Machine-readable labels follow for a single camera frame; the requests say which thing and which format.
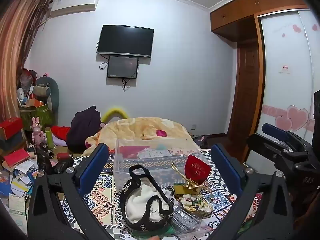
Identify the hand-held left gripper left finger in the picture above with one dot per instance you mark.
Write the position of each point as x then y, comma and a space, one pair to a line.
93, 166

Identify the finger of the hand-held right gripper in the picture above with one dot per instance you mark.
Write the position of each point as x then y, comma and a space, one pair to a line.
273, 130
260, 142

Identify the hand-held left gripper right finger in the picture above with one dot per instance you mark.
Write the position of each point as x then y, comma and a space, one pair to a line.
228, 166

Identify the clear plastic storage box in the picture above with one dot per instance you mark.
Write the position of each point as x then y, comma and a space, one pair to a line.
150, 162

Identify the black and white cloth pouch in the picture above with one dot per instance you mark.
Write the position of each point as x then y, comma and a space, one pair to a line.
142, 202

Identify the dark clothes pile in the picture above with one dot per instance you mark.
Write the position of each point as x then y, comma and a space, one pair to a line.
82, 127

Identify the gold foil rose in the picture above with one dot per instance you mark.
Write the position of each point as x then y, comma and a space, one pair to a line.
191, 183

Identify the red cloth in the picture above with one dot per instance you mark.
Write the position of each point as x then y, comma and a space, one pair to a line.
61, 132

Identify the brown wooden door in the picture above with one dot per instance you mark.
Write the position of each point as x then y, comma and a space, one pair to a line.
246, 90

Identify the black metal tube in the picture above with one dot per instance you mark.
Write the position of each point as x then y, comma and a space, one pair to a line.
45, 150

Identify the floral fabric scrunchie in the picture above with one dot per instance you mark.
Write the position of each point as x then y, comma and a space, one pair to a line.
193, 203

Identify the olive yellow cloth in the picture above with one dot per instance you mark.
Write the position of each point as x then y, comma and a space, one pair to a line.
181, 190

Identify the green bottle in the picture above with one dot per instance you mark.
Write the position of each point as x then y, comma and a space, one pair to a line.
49, 137

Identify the yellow foam hoop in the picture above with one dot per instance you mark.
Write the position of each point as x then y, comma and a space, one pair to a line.
115, 111

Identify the yellow fleece blanket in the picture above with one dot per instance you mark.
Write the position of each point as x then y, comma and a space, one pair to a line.
140, 130

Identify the pink rabbit toy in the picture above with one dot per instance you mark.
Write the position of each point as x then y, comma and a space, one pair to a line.
38, 132

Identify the clear zip bag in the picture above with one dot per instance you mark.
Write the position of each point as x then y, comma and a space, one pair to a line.
183, 221

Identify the green cardboard box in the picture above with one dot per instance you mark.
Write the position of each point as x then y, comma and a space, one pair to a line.
40, 116

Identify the white heart-print wardrobe door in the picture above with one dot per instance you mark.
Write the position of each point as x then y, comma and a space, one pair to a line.
287, 55

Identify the red book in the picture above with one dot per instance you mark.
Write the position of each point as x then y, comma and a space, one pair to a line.
16, 157

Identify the pile of papers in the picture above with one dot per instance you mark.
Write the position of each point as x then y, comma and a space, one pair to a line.
17, 190

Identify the grey plush cushion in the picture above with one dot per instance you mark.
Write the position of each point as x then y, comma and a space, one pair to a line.
47, 90

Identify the green cloth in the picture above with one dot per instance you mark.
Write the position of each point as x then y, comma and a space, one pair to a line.
150, 235

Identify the red gift box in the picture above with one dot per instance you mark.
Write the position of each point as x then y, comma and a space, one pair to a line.
10, 127

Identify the small black monitor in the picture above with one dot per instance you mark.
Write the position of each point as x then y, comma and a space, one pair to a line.
122, 67

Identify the wooden overhead cabinet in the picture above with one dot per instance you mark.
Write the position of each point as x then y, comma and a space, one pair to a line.
250, 7

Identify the striped brown curtain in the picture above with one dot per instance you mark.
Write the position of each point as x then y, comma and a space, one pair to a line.
17, 42

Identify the white air conditioner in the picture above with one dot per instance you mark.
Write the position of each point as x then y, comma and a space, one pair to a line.
73, 5

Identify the wall television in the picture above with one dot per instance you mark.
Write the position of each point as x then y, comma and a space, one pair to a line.
125, 40

